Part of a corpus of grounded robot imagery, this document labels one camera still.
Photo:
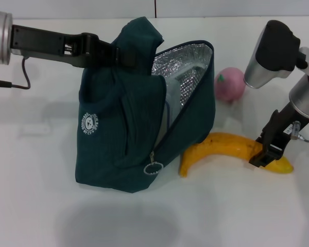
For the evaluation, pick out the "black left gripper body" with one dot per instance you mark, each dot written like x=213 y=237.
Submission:
x=46 y=42

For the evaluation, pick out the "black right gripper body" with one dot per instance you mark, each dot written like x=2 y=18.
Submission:
x=280 y=126

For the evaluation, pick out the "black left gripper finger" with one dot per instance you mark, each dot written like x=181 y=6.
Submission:
x=121 y=57

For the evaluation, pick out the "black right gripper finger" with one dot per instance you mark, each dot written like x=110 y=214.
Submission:
x=266 y=158

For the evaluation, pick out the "yellow banana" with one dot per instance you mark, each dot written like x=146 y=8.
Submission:
x=221 y=146

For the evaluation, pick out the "pink peach toy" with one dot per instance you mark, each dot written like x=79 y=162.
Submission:
x=230 y=85

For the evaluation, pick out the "dark teal insulated lunch bag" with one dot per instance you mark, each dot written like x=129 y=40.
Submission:
x=113 y=133

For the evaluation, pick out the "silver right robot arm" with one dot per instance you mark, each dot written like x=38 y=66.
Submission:
x=305 y=97

